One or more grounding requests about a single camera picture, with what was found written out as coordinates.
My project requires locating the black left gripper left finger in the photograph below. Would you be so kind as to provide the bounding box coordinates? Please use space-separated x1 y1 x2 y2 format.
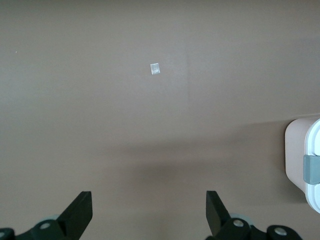
0 191 93 240

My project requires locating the pink translucent plastic container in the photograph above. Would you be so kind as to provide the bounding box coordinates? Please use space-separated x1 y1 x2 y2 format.
284 117 314 194

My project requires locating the white plastic box lid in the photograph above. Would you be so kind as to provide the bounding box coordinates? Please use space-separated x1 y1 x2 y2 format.
304 117 320 215

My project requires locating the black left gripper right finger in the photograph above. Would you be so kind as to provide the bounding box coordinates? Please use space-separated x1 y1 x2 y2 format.
204 190 305 240

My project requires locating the small square tape piece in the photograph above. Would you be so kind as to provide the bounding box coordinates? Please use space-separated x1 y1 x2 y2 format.
149 63 161 76

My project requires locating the grey lid latch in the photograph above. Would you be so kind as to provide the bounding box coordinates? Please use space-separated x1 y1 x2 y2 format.
302 154 320 185

